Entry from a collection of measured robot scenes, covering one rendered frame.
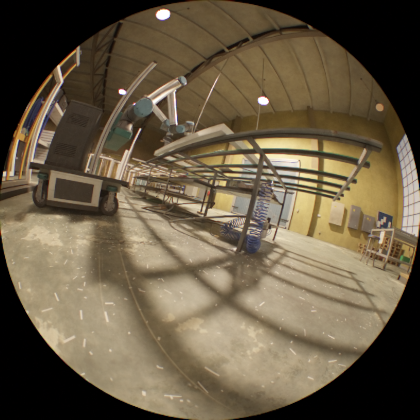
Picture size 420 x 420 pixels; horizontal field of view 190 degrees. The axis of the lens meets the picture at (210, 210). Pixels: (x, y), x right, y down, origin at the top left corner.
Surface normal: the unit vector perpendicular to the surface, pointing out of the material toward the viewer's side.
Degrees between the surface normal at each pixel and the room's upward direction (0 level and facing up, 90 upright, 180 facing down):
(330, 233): 90
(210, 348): 0
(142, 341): 0
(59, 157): 90
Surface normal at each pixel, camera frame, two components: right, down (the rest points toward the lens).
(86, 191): 0.78, 0.24
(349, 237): -0.68, -0.14
